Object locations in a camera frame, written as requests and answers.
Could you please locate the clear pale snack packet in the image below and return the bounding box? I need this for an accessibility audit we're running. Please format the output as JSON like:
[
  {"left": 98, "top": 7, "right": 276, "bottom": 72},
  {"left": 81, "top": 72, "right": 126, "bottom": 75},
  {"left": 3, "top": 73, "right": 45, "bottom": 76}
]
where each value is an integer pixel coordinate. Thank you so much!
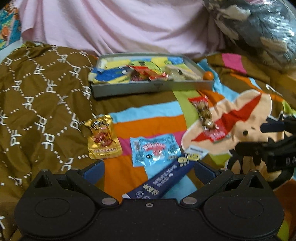
[{"left": 161, "top": 65, "right": 202, "bottom": 81}]

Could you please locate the cartoon paper tray liner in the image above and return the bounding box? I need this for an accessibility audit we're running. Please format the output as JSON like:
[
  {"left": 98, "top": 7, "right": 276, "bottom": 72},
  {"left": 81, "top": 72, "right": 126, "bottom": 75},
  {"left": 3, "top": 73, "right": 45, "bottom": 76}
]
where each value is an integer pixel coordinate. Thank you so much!
[{"left": 88, "top": 56, "right": 189, "bottom": 84}]

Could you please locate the blue calcium stick packet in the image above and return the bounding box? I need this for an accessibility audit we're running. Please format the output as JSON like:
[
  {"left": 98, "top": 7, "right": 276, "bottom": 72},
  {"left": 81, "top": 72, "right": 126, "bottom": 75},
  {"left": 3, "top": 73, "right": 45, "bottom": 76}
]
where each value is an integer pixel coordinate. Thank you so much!
[{"left": 122, "top": 145, "right": 209, "bottom": 201}]

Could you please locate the grey metal tray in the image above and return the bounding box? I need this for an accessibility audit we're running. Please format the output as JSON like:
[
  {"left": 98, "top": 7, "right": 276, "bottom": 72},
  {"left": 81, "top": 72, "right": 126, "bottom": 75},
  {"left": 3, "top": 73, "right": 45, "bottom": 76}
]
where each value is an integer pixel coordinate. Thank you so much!
[{"left": 89, "top": 53, "right": 214, "bottom": 98}]

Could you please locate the colourful cartoon bedspread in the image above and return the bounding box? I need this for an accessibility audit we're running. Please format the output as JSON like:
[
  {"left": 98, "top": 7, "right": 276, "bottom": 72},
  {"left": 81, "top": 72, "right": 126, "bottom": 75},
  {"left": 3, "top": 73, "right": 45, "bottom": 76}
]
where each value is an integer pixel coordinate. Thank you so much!
[{"left": 1, "top": 43, "right": 295, "bottom": 240}]

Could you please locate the colourful wall poster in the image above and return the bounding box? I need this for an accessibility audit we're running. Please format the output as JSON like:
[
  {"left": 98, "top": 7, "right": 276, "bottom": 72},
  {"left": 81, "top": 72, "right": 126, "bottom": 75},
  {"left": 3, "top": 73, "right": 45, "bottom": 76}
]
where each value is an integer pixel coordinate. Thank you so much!
[{"left": 1, "top": 1, "right": 21, "bottom": 50}]

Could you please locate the red quail egg packet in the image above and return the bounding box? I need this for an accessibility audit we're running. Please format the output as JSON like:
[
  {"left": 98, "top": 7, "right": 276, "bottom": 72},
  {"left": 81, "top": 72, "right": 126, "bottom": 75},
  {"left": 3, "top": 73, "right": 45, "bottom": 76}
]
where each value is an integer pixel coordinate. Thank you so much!
[{"left": 188, "top": 96, "right": 228, "bottom": 143}]

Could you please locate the plastic wrapped clothes bundle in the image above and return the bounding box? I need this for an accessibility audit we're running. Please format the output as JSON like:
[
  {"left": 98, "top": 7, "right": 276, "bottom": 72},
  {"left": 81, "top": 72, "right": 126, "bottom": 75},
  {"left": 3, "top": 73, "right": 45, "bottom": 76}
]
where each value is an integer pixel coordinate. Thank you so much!
[{"left": 204, "top": 1, "right": 295, "bottom": 71}]

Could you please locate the pink cloth sheet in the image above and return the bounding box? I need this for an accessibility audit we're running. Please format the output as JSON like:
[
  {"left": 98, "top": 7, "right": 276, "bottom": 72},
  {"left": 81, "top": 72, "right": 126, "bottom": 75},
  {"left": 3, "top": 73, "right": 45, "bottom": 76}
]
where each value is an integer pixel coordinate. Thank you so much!
[{"left": 15, "top": 1, "right": 225, "bottom": 58}]

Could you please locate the red orange snack packet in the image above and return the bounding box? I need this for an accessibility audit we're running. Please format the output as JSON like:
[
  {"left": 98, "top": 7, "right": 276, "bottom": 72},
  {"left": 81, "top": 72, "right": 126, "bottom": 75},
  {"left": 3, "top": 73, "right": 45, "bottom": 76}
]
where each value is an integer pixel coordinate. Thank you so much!
[{"left": 128, "top": 65, "right": 169, "bottom": 82}]

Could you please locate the light blue snack packet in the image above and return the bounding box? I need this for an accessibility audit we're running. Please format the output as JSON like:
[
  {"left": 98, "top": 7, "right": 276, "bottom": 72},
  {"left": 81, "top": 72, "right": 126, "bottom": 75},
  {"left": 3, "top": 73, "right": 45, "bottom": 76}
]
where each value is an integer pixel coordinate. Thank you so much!
[{"left": 130, "top": 133, "right": 181, "bottom": 167}]

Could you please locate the small orange fruit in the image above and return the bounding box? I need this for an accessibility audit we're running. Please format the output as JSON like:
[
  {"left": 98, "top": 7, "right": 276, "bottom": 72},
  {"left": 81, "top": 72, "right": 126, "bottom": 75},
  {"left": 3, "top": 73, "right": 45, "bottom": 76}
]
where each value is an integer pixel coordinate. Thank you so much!
[{"left": 203, "top": 71, "right": 214, "bottom": 81}]

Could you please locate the gold meat snack packet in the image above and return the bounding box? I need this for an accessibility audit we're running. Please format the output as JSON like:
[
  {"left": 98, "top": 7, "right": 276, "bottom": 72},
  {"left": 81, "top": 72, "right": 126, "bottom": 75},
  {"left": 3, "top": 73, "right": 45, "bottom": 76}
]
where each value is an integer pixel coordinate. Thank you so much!
[{"left": 83, "top": 114, "right": 122, "bottom": 160}]

